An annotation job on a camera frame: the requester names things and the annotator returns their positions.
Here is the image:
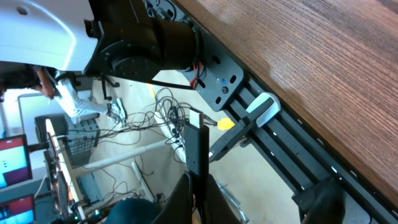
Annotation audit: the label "red screen monitor lower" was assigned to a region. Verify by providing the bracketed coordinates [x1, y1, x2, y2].
[1, 194, 36, 224]

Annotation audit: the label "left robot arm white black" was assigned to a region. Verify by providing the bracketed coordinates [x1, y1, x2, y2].
[1, 0, 199, 83]

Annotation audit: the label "white table clamp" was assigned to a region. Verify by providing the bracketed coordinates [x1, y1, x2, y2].
[246, 92, 282, 128]

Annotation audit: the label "tangled floor cables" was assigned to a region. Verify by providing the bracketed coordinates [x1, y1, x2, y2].
[62, 86, 218, 206]

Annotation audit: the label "red screen monitor upper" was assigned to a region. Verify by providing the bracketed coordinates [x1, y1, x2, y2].
[0, 134, 32, 189]

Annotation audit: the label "person in white clothes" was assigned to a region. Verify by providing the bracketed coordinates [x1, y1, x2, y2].
[1, 61, 127, 126]

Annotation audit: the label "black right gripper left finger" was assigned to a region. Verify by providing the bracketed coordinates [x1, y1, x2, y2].
[152, 172, 193, 224]

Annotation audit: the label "red screen monitor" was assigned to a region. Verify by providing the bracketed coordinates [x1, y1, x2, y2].
[1, 194, 36, 224]
[0, 134, 32, 189]

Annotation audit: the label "black charger cable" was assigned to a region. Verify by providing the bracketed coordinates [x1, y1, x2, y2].
[183, 108, 210, 224]

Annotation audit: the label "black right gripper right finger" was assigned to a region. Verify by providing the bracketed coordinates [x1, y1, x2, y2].
[203, 174, 240, 224]

